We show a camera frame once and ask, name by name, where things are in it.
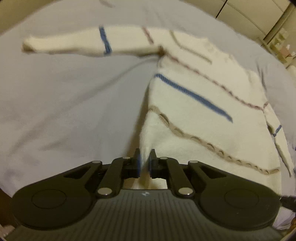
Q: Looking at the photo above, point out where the cream wardrobe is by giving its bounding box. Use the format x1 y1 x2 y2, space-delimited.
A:
186 0 292 40

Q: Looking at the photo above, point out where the grey bed sheet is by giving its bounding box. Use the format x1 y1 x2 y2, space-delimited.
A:
0 0 296 232

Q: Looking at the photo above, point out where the cream knit striped sweater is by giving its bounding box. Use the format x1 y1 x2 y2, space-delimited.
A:
23 26 295 195

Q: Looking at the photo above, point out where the white bedside shelf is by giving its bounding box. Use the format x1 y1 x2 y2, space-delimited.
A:
258 28 295 68

